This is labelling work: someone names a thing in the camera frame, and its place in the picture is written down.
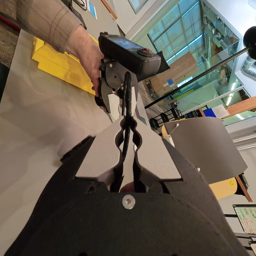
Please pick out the whiteboard with handwriting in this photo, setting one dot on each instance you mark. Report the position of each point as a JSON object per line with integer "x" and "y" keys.
{"x": 246, "y": 218}

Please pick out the yellow folder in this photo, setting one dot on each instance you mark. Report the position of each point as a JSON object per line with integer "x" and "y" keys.
{"x": 60, "y": 66}

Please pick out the wooden board with black sheet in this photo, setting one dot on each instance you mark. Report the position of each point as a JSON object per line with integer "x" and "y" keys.
{"x": 200, "y": 144}

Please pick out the blue and white paper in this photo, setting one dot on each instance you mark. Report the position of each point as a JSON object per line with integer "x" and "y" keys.
{"x": 92, "y": 9}

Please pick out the black pole stand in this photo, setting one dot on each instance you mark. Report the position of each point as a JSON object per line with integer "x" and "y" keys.
{"x": 200, "y": 76}

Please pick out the person's left forearm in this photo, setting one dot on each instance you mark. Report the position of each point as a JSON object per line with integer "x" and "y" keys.
{"x": 40, "y": 20}

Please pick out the large cardboard box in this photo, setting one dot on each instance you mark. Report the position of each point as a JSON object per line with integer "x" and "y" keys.
{"x": 180, "y": 70}

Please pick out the black cloth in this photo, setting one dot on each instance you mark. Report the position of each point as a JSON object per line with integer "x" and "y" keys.
{"x": 165, "y": 66}

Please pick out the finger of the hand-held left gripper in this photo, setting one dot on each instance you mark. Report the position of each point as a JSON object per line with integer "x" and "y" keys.
{"x": 138, "y": 100}
{"x": 115, "y": 106}

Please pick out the person's left hand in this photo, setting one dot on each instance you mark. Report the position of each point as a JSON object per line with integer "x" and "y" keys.
{"x": 88, "y": 56}

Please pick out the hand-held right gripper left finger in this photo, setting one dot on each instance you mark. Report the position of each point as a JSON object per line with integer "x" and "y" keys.
{"x": 100, "y": 156}

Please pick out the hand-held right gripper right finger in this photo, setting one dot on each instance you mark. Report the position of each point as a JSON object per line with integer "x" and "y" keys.
{"x": 156, "y": 158}

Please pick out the small blue bin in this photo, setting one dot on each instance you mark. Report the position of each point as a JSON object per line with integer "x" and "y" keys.
{"x": 211, "y": 113}

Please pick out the small black box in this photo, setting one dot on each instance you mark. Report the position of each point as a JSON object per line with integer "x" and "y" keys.
{"x": 80, "y": 16}

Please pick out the black metal frame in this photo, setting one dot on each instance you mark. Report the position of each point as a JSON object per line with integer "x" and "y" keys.
{"x": 164, "y": 118}

